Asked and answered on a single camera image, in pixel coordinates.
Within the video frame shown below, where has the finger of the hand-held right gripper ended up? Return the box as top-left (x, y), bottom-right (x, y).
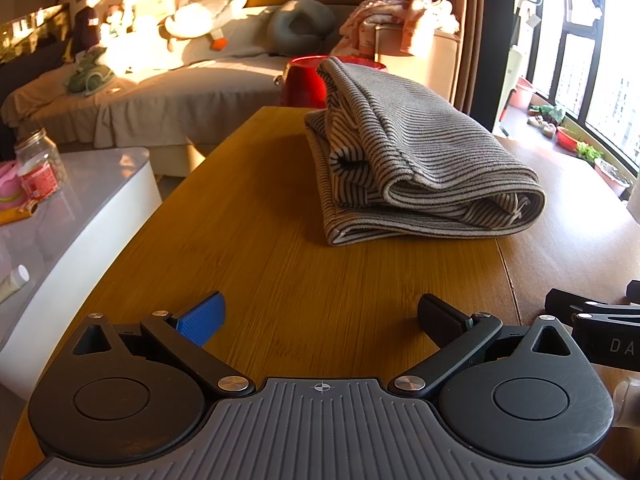
top-left (544, 287), bottom-right (640, 331)

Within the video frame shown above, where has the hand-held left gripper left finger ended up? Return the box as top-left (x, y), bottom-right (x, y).
top-left (72, 291), bottom-right (253, 395)

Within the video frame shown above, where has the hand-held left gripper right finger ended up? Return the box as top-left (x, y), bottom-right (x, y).
top-left (387, 294), bottom-right (571, 393)

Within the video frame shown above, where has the beige striped knit garment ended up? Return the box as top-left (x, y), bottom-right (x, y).
top-left (304, 56), bottom-right (547, 247)

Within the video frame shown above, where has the pile of pink clothes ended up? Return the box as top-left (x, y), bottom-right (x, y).
top-left (338, 0), bottom-right (461, 59)

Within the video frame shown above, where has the person's right hand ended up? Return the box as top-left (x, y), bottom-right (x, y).
top-left (612, 377), bottom-right (640, 429)

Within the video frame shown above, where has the clay flower pot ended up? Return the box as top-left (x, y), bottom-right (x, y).
top-left (593, 156), bottom-right (632, 199)

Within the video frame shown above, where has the white coffee table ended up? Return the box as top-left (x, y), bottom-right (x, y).
top-left (0, 146), bottom-right (163, 402)

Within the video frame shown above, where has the red flower pot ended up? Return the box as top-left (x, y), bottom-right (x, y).
top-left (555, 126), bottom-right (584, 153)

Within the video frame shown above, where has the white cream tube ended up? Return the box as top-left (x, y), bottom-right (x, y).
top-left (0, 264), bottom-right (32, 304)

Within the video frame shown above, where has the yellow flat box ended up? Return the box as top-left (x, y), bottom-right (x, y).
top-left (0, 199), bottom-right (41, 226)

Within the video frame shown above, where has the pink plastic basin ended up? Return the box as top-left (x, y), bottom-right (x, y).
top-left (509, 76), bottom-right (536, 111)

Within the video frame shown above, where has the glass jar red label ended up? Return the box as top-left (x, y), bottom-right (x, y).
top-left (13, 128), bottom-right (69, 204)

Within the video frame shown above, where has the beige sofa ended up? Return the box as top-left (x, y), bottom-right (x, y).
top-left (0, 0), bottom-right (463, 179)

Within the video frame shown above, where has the pink plastic toy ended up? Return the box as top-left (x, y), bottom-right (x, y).
top-left (0, 161), bottom-right (29, 212)

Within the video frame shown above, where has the beige side cabinet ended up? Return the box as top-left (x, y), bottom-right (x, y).
top-left (374, 23), bottom-right (462, 107)

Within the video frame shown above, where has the green plush toy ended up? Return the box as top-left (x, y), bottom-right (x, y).
top-left (64, 46), bottom-right (114, 97)

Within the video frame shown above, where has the beige curtain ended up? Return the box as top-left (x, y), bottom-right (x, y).
top-left (451, 0), bottom-right (522, 122)

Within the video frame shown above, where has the grey neck pillow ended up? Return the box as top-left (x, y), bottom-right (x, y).
top-left (266, 0), bottom-right (337, 57)

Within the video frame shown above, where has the white goose plush toy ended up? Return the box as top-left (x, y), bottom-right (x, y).
top-left (164, 0), bottom-right (251, 52)

